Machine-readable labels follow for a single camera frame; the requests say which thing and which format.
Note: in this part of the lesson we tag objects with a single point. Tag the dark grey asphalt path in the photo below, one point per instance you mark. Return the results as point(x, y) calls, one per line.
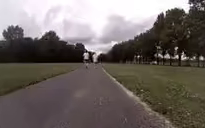
point(73, 106)

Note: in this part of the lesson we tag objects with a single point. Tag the dark wood of trees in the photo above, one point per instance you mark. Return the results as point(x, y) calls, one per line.
point(33, 51)

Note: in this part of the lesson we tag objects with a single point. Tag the green grass field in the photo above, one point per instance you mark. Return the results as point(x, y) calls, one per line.
point(170, 90)
point(20, 75)

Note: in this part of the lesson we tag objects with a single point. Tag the row of trees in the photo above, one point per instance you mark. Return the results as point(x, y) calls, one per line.
point(176, 33)

